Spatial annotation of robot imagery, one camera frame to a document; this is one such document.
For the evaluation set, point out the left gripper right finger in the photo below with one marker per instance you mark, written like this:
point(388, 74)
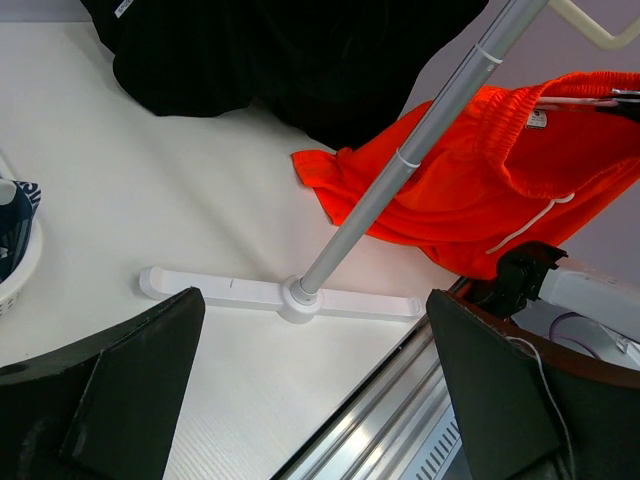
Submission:
point(527, 408)

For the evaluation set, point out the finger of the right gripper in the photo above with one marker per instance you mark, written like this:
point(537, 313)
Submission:
point(623, 103)

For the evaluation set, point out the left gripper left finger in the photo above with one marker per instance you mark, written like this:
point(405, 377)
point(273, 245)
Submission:
point(105, 406)

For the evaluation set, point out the cream hanger of patterned shorts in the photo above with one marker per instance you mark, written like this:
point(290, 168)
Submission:
point(590, 29)

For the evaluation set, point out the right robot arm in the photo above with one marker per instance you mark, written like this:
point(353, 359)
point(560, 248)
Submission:
point(600, 315)

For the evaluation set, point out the black shorts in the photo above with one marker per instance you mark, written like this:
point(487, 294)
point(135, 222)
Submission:
point(340, 71)

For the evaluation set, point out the white perforated basket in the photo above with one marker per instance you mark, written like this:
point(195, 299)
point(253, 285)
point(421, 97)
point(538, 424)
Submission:
point(11, 288)

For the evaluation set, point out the grey clothes rack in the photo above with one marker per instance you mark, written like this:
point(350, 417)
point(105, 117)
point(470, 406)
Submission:
point(301, 298)

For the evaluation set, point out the white slotted cable duct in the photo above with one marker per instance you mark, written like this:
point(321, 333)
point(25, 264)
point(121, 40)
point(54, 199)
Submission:
point(437, 452)

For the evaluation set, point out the aluminium mounting rail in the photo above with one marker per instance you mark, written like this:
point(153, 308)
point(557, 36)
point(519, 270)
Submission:
point(379, 427)

